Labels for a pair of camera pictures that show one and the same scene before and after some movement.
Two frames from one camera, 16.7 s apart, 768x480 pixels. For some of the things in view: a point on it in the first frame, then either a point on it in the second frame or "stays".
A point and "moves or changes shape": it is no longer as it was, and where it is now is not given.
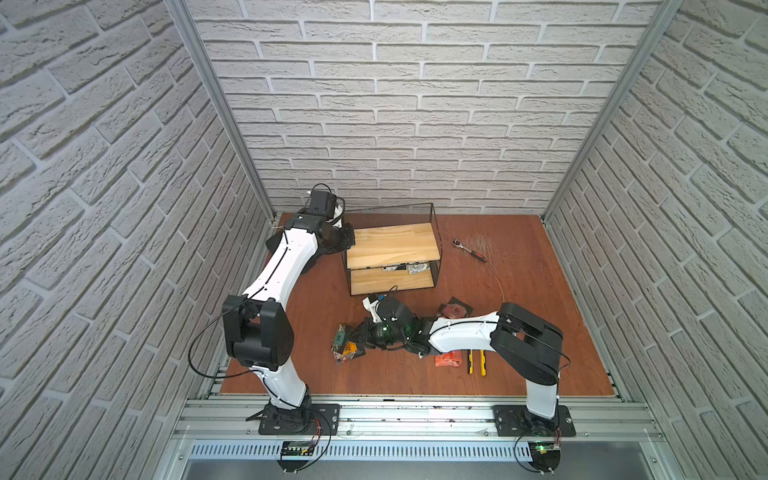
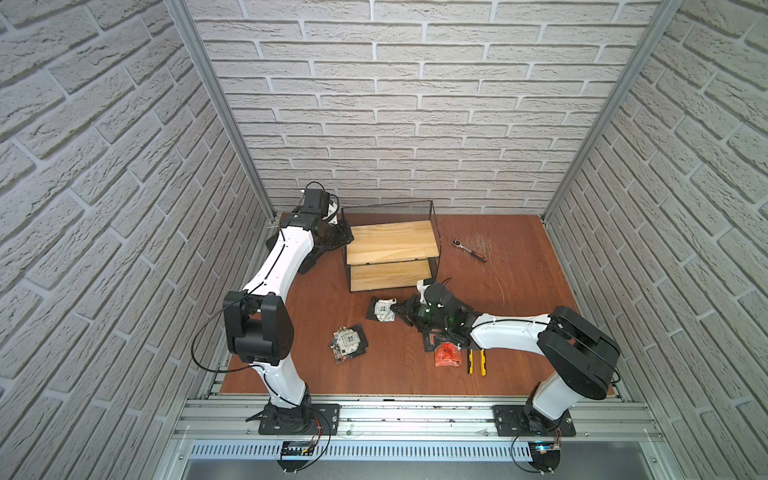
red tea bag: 449,358 stays
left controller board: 295,448 stays
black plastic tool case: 273,242 stays
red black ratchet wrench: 459,243 stays
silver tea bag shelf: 417,267 moves or changes shape
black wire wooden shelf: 396,248 stays
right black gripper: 368,337 to 408,306
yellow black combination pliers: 483,368 stays
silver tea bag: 392,267 to 348,342
